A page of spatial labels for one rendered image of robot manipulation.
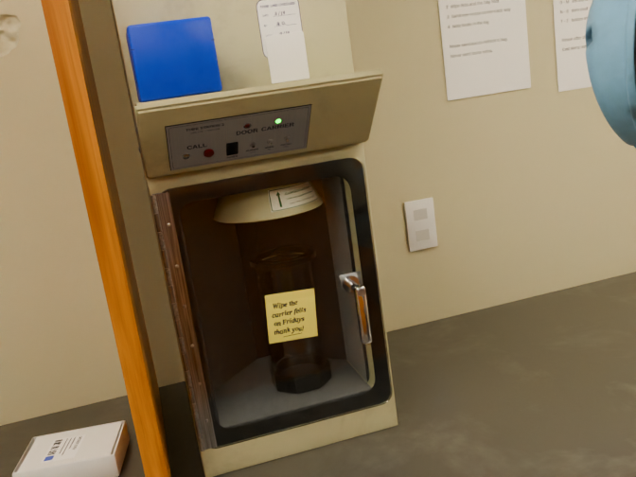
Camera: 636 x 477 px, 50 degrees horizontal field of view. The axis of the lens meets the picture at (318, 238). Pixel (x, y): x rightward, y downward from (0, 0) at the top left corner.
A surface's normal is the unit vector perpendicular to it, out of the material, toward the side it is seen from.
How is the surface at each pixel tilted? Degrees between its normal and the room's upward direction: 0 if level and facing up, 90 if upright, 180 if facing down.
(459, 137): 90
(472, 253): 90
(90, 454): 0
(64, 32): 90
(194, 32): 90
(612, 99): 114
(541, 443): 0
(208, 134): 135
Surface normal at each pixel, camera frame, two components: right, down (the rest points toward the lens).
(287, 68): 0.03, 0.22
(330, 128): 0.29, 0.81
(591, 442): -0.14, -0.97
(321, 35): 0.28, 0.18
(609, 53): -0.82, 0.22
